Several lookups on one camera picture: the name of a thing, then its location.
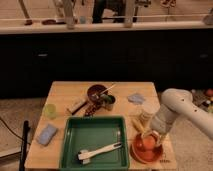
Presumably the orange apple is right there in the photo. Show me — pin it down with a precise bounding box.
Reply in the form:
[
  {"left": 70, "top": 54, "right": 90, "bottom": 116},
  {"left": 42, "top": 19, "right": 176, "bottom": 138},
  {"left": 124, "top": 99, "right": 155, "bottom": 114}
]
[{"left": 142, "top": 135, "right": 156, "bottom": 151}]

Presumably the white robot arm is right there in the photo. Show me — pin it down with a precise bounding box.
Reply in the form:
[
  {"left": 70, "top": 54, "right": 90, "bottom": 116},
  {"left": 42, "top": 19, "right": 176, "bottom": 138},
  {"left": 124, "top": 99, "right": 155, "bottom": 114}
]
[{"left": 142, "top": 88, "right": 213, "bottom": 145}]

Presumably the red bowl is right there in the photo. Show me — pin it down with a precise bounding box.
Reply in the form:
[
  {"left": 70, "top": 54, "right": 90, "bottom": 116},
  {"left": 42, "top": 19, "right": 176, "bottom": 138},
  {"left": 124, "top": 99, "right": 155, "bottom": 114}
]
[{"left": 130, "top": 134, "right": 163, "bottom": 164}]

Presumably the dark brown bowl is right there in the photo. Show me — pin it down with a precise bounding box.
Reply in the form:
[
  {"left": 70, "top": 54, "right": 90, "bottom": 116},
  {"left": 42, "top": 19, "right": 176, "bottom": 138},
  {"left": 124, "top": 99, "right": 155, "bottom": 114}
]
[{"left": 87, "top": 84, "right": 106, "bottom": 102}]

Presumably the yellow banana toy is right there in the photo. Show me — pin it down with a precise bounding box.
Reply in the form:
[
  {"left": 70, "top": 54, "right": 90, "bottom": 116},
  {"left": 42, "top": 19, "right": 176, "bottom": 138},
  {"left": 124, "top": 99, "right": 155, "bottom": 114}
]
[{"left": 132, "top": 118, "right": 144, "bottom": 133}]

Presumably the blue cloth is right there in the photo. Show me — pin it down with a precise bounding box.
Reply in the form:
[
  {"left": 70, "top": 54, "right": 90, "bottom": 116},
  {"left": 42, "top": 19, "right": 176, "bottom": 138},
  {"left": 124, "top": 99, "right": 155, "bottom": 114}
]
[{"left": 127, "top": 93, "right": 145, "bottom": 105}]

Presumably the dark green cup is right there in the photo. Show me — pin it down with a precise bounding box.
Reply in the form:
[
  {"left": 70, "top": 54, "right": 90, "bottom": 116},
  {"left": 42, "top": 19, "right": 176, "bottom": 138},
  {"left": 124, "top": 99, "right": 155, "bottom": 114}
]
[{"left": 103, "top": 95, "right": 116, "bottom": 111}]

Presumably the wooden stick utensil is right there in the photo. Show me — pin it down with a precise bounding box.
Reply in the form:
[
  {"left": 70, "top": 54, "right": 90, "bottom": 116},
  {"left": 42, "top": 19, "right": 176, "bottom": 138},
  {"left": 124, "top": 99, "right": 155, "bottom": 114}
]
[{"left": 99, "top": 83, "right": 116, "bottom": 95}]

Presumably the dark brown food item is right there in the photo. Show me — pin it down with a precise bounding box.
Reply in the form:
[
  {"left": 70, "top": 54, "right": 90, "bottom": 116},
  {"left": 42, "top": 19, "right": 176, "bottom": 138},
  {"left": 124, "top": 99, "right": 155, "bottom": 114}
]
[{"left": 84, "top": 104, "right": 98, "bottom": 117}]

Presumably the white spatula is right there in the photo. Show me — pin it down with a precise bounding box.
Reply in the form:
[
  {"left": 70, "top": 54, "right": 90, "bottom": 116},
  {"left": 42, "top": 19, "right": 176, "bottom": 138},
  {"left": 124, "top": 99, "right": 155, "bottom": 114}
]
[{"left": 77, "top": 142, "right": 122, "bottom": 164}]

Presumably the green plastic tray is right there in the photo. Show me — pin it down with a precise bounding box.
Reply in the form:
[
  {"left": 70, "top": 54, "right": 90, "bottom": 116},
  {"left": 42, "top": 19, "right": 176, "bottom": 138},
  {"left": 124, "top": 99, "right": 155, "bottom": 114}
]
[{"left": 59, "top": 116, "right": 129, "bottom": 171}]

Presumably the green translucent cup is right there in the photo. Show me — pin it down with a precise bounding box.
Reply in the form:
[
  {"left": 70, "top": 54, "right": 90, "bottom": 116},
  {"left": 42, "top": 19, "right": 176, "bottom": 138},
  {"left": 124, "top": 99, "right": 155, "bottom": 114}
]
[{"left": 43, "top": 104, "right": 56, "bottom": 119}]

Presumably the blue sponge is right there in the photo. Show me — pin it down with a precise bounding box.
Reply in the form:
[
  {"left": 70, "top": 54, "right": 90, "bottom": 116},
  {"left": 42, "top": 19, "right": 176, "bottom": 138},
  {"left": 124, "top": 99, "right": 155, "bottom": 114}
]
[{"left": 36, "top": 124, "right": 58, "bottom": 146}]

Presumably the black chair frame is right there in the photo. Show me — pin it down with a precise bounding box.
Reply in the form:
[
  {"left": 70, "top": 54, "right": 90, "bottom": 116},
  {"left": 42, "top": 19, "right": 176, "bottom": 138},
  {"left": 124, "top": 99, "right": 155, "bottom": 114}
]
[{"left": 19, "top": 120, "right": 30, "bottom": 171}]

